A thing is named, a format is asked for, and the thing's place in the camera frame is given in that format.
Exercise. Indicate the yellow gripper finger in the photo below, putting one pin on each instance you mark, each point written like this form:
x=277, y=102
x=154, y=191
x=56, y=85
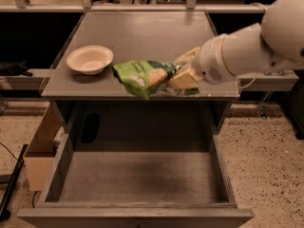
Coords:
x=185, y=78
x=186, y=60

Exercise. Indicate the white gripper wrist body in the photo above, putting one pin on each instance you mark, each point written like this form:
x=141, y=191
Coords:
x=209, y=61

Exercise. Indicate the green rice chip bag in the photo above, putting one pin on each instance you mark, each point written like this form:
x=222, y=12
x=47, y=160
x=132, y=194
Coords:
x=146, y=78

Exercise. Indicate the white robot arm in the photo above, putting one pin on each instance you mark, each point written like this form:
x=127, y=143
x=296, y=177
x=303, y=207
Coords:
x=273, y=45

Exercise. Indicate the grey cabinet with counter top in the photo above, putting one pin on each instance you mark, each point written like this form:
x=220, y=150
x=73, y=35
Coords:
x=130, y=35

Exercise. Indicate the open grey top drawer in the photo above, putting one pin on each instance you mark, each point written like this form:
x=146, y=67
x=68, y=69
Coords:
x=138, y=167

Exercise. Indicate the white paper bowl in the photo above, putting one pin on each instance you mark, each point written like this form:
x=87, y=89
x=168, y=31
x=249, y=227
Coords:
x=90, y=60

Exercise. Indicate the beige cardboard box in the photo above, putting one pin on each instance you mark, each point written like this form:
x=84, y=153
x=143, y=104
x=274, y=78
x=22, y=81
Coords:
x=41, y=151

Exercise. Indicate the black stand leg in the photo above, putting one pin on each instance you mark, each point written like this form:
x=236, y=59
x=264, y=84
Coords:
x=9, y=180

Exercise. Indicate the grey metal frame rail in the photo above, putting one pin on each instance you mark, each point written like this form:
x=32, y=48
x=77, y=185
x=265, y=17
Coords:
x=189, y=7

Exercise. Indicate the black object on rail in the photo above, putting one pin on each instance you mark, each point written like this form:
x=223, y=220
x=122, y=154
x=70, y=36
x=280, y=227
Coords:
x=14, y=69

